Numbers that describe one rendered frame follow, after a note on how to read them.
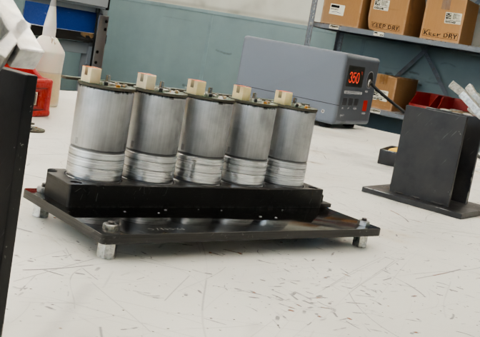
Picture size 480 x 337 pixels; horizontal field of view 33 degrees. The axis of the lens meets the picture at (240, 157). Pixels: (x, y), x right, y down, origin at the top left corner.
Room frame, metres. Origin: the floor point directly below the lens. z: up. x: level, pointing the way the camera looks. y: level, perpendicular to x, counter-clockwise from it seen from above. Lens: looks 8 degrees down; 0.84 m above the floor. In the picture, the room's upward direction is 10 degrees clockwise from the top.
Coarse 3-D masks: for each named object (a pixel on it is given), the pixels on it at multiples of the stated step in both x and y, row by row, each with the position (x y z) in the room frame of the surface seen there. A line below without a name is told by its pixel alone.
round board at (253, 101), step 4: (236, 100) 0.40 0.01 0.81; (240, 100) 0.40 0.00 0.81; (252, 100) 0.40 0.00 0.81; (256, 100) 0.40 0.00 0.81; (252, 104) 0.40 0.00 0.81; (256, 104) 0.40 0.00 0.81; (260, 104) 0.40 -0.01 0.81; (264, 104) 0.40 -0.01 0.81; (268, 104) 0.40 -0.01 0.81; (272, 104) 0.41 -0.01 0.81; (276, 104) 0.41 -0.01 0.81
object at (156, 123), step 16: (144, 96) 0.36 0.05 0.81; (160, 96) 0.36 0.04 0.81; (144, 112) 0.36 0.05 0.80; (160, 112) 0.36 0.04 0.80; (176, 112) 0.37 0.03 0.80; (144, 128) 0.36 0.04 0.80; (160, 128) 0.36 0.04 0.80; (176, 128) 0.37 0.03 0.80; (128, 144) 0.37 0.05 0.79; (144, 144) 0.36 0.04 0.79; (160, 144) 0.36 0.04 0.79; (176, 144) 0.37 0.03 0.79; (128, 160) 0.36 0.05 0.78; (144, 160) 0.36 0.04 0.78; (160, 160) 0.36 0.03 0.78; (128, 176) 0.36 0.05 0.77; (144, 176) 0.36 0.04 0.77; (160, 176) 0.36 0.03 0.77
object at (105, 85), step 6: (84, 84) 0.35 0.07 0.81; (90, 84) 0.34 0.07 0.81; (96, 84) 0.34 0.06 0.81; (102, 84) 0.35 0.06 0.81; (108, 84) 0.35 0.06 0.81; (120, 84) 0.37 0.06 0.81; (114, 90) 0.34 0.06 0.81; (120, 90) 0.35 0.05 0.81; (126, 90) 0.35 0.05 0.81; (132, 90) 0.35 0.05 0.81
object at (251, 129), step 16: (240, 112) 0.40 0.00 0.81; (256, 112) 0.40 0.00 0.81; (272, 112) 0.40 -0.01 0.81; (240, 128) 0.40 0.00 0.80; (256, 128) 0.40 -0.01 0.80; (272, 128) 0.41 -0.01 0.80; (240, 144) 0.40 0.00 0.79; (256, 144) 0.40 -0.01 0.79; (224, 160) 0.40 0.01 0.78; (240, 160) 0.40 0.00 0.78; (256, 160) 0.40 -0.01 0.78; (224, 176) 0.40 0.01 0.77; (240, 176) 0.40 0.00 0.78; (256, 176) 0.40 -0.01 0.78
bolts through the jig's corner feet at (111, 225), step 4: (44, 184) 0.35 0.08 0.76; (40, 188) 0.35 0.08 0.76; (44, 188) 0.35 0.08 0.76; (40, 192) 0.35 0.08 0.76; (360, 220) 0.40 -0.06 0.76; (364, 220) 0.40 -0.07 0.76; (104, 224) 0.31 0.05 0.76; (108, 224) 0.31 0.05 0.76; (112, 224) 0.31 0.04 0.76; (116, 224) 0.31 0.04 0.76; (360, 224) 0.40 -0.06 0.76; (364, 224) 0.40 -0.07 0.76; (368, 224) 0.40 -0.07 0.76; (104, 228) 0.31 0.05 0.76; (108, 228) 0.31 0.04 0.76; (112, 228) 0.31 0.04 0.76; (116, 228) 0.31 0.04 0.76
